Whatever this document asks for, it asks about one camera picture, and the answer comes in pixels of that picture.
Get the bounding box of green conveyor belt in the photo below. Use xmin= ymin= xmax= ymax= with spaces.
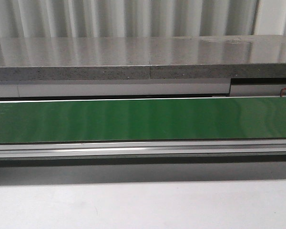
xmin=0 ymin=97 xmax=286 ymax=144

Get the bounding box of grey stone countertop slab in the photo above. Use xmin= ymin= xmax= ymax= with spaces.
xmin=0 ymin=35 xmax=286 ymax=82

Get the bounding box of front aluminium conveyor rail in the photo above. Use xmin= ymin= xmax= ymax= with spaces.
xmin=0 ymin=139 xmax=286 ymax=158

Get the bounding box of white corrugated curtain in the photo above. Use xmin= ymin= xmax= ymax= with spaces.
xmin=0 ymin=0 xmax=286 ymax=38

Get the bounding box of rear grey conveyor rail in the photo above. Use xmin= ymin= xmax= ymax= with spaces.
xmin=0 ymin=78 xmax=286 ymax=98

